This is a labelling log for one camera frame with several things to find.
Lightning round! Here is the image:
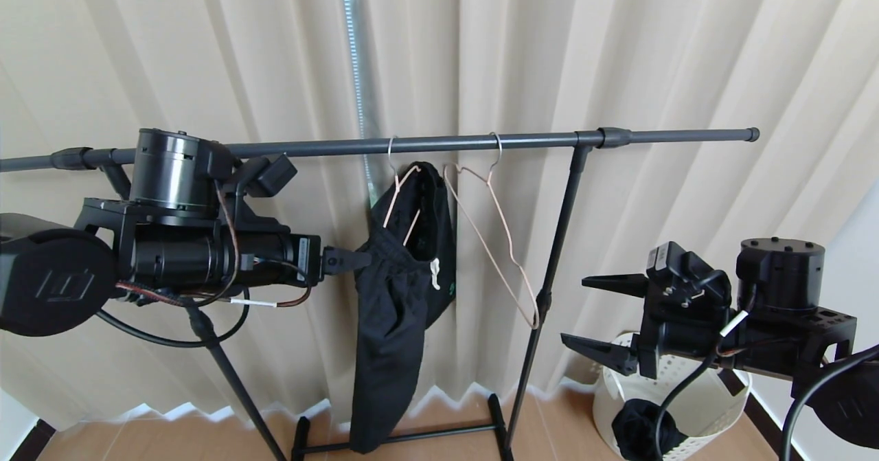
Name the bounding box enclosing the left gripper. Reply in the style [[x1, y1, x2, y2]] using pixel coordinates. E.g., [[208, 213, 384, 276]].
[[134, 231, 323, 290]]

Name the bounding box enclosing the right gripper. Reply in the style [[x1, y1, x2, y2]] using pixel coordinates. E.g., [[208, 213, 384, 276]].
[[560, 273, 741, 379]]

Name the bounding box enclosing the black garment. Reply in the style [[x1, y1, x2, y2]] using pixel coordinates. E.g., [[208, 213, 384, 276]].
[[348, 162, 457, 455], [611, 399, 689, 461]]

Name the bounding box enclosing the pink clothes hanger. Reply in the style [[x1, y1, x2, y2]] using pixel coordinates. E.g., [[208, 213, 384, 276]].
[[443, 133, 541, 330], [382, 136, 423, 247]]

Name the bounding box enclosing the white laundry basket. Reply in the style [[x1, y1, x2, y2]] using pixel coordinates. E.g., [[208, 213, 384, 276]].
[[592, 332, 753, 461]]

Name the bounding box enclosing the black clothes rack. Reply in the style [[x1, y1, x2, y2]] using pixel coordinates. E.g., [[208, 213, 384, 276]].
[[0, 127, 760, 461]]

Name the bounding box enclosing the beige curtain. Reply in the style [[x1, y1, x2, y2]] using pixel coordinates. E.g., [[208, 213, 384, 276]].
[[0, 0, 879, 424]]

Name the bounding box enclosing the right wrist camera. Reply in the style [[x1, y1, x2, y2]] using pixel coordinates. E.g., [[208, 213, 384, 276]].
[[646, 241, 732, 307]]

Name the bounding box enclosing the black cable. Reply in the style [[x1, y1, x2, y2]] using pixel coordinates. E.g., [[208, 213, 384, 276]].
[[654, 269, 879, 461], [96, 286, 251, 348]]

